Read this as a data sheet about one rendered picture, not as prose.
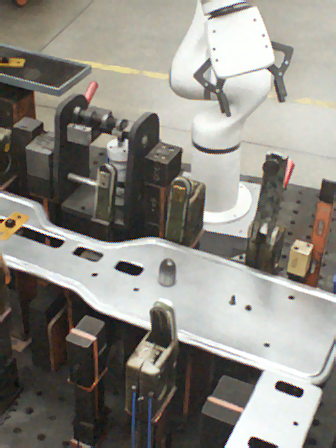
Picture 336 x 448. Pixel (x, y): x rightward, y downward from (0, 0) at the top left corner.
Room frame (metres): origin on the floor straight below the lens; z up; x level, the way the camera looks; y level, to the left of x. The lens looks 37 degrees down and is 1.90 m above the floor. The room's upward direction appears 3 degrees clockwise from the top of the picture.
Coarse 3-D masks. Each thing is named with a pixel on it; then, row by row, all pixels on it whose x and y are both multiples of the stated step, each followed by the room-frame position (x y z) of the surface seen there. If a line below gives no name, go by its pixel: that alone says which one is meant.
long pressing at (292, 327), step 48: (0, 192) 1.27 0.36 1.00; (0, 240) 1.12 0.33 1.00; (96, 240) 1.13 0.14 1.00; (144, 240) 1.14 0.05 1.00; (96, 288) 1.00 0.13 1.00; (144, 288) 1.01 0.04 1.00; (192, 288) 1.01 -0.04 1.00; (240, 288) 1.02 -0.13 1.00; (288, 288) 1.02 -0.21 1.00; (192, 336) 0.90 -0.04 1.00; (240, 336) 0.90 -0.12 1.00; (288, 336) 0.90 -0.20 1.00
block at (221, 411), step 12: (228, 384) 0.81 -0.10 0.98; (240, 384) 0.81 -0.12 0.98; (216, 396) 0.78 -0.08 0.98; (228, 396) 0.78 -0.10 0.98; (240, 396) 0.78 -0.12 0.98; (204, 408) 0.76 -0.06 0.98; (216, 408) 0.76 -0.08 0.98; (228, 408) 0.76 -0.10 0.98; (240, 408) 0.76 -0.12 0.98; (204, 420) 0.75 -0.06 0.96; (216, 420) 0.74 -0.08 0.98; (228, 420) 0.74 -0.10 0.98; (204, 432) 0.75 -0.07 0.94; (216, 432) 0.74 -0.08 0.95; (228, 432) 0.73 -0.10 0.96; (204, 444) 0.74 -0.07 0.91; (216, 444) 0.74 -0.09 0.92
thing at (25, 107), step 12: (0, 84) 1.53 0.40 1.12; (0, 96) 1.53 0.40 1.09; (12, 96) 1.51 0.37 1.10; (24, 96) 1.54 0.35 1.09; (0, 108) 1.54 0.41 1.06; (12, 108) 1.52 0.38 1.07; (24, 108) 1.54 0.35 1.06; (0, 120) 1.54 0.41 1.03; (12, 120) 1.52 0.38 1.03; (12, 132) 1.52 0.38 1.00
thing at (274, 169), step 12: (276, 156) 1.13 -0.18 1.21; (288, 156) 1.13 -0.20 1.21; (264, 168) 1.10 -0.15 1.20; (276, 168) 1.09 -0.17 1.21; (264, 180) 1.12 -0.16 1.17; (276, 180) 1.12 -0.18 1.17; (264, 192) 1.12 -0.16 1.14; (276, 192) 1.11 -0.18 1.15; (264, 204) 1.12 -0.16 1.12; (276, 204) 1.10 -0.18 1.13; (264, 216) 1.11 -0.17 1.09; (276, 216) 1.11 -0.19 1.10
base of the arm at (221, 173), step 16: (192, 144) 1.56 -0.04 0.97; (240, 144) 1.56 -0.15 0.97; (192, 160) 1.56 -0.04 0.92; (208, 160) 1.52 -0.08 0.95; (224, 160) 1.52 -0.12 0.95; (240, 160) 1.57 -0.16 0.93; (192, 176) 1.56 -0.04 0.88; (208, 176) 1.52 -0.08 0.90; (224, 176) 1.52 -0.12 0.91; (208, 192) 1.53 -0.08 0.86; (224, 192) 1.53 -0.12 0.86; (240, 192) 1.61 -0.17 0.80; (208, 208) 1.53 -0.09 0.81; (224, 208) 1.53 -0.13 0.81; (240, 208) 1.55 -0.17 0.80; (208, 224) 1.49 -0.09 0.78; (224, 224) 1.49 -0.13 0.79
